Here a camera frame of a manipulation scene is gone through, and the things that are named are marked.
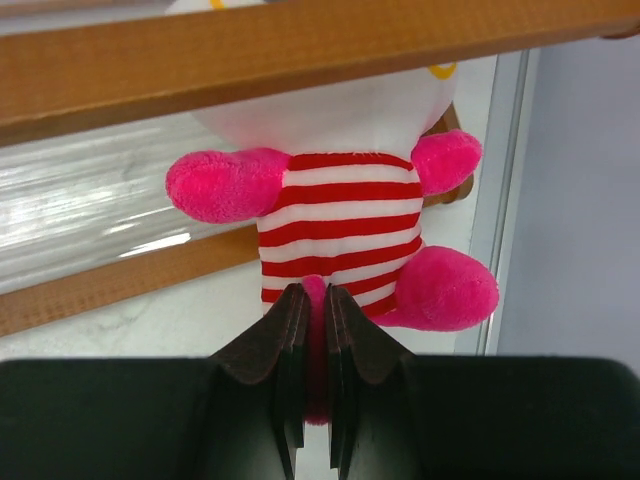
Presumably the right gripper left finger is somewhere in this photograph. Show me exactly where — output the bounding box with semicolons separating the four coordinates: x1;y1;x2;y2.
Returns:
209;284;306;479

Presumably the wooden toy shelf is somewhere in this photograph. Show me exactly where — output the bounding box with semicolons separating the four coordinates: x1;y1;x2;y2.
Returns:
1;1;639;335

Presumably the aluminium table edge rail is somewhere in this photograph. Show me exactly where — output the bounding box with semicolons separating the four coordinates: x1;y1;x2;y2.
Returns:
467;49;541;356

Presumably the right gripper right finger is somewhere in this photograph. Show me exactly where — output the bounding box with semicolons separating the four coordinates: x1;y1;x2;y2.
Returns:
325;286;416;479

